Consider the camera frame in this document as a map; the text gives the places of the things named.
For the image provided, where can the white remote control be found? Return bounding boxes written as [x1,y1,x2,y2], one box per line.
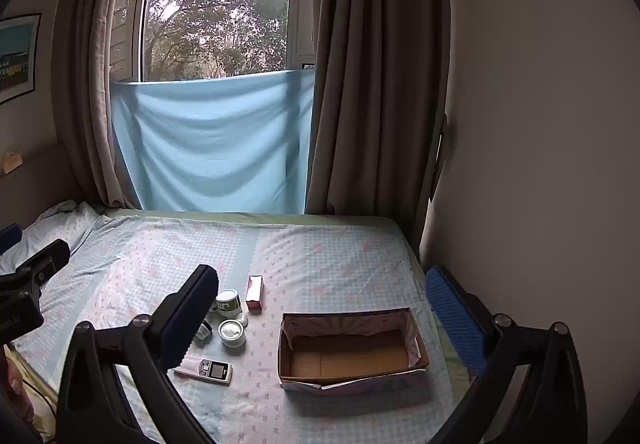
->
[173,354,234,386]

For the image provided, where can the light blue hanging cloth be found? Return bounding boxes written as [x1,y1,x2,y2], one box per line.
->
[109,66,317,214]

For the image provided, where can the brown curtain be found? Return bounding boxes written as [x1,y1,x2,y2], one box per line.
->
[305,0,453,220]
[52,0,168,210]

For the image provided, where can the jar with pale green lid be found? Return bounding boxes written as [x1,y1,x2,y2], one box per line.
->
[220,319,248,349]

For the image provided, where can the checked pillow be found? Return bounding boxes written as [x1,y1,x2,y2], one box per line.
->
[0,201,106,275]

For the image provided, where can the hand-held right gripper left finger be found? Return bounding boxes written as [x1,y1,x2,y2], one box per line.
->
[56,264,221,444]

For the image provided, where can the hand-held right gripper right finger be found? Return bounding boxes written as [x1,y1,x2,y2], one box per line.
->
[425,265,588,444]

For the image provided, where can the patterned cardboard box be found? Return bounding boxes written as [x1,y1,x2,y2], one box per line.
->
[277,307,431,396]

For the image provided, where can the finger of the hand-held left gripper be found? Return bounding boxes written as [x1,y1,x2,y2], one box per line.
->
[0,223,24,255]
[17,239,71,288]

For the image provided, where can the white-lid jar with dark label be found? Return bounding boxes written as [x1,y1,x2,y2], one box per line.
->
[214,289,243,317]

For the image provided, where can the wall switch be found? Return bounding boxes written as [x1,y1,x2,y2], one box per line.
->
[1,150,25,175]

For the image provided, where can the framed wall poster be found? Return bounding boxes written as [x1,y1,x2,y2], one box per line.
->
[0,13,42,104]

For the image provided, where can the small red carton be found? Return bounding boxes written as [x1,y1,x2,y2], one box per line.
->
[245,275,266,312]

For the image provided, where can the green mattress sheet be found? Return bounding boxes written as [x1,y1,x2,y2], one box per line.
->
[102,208,481,385]

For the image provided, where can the floral checked bed sheet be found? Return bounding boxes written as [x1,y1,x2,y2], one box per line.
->
[0,209,481,444]

